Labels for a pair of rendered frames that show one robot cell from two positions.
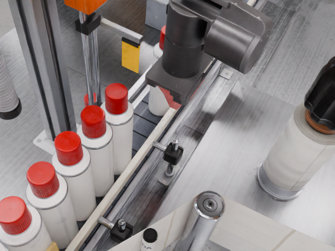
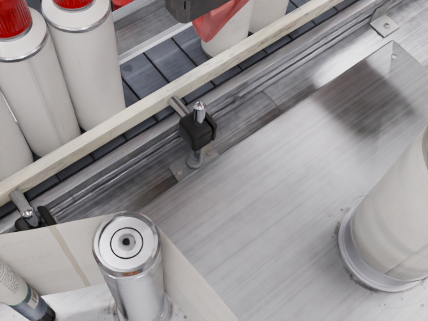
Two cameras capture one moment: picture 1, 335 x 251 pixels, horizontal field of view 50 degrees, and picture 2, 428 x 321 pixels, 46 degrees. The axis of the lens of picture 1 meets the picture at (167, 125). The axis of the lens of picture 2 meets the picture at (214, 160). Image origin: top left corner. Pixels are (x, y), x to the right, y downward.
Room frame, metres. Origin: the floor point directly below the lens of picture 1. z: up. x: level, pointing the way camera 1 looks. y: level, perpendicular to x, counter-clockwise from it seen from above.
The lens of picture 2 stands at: (0.14, -0.14, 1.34)
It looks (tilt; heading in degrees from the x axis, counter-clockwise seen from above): 63 degrees down; 23
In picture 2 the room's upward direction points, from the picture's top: 9 degrees clockwise
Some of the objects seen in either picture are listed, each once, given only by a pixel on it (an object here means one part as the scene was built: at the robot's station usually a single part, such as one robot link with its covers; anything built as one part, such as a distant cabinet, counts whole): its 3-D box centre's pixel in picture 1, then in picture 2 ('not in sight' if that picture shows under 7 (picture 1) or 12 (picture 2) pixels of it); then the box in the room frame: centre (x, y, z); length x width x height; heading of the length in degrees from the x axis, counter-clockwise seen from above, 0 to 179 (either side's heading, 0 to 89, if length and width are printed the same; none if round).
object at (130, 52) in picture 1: (130, 55); not in sight; (0.40, 0.07, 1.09); 0.03 x 0.01 x 0.06; 69
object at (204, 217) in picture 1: (197, 231); (136, 282); (0.20, -0.07, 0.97); 0.05 x 0.05 x 0.19
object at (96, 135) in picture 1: (96, 154); (30, 78); (0.29, 0.10, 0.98); 0.05 x 0.05 x 0.20
